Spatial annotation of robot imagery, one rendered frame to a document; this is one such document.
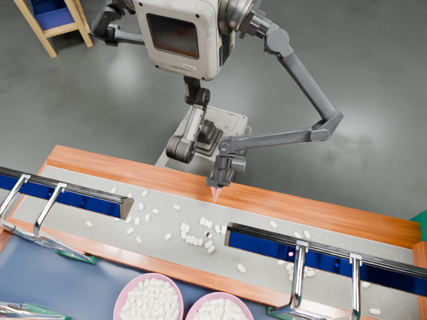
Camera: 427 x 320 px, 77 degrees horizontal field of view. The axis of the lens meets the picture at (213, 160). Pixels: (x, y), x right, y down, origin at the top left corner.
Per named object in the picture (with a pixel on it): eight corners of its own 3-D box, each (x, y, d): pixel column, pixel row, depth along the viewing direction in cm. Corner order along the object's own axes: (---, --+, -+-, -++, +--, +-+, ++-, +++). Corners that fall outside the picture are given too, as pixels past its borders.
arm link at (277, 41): (342, 118, 110) (352, 122, 101) (314, 139, 113) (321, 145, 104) (276, 28, 103) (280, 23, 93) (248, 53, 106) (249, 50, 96)
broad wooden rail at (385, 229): (72, 162, 163) (56, 144, 147) (396, 235, 132) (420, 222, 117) (61, 179, 157) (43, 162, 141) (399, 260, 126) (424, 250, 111)
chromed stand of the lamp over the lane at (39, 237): (77, 215, 134) (18, 171, 96) (114, 225, 131) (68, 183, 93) (56, 253, 125) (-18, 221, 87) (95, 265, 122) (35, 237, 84)
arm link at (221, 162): (216, 152, 116) (216, 153, 110) (232, 154, 116) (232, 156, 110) (214, 167, 117) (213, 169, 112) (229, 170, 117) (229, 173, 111)
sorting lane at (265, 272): (47, 167, 145) (46, 165, 143) (417, 253, 115) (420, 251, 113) (13, 219, 130) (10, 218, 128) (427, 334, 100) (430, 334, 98)
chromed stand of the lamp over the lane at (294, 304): (272, 266, 118) (295, 238, 80) (319, 278, 115) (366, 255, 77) (265, 314, 109) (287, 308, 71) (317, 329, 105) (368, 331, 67)
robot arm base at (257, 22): (245, 25, 105) (258, -3, 95) (264, 35, 106) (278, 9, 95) (237, 38, 101) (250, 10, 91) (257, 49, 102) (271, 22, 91)
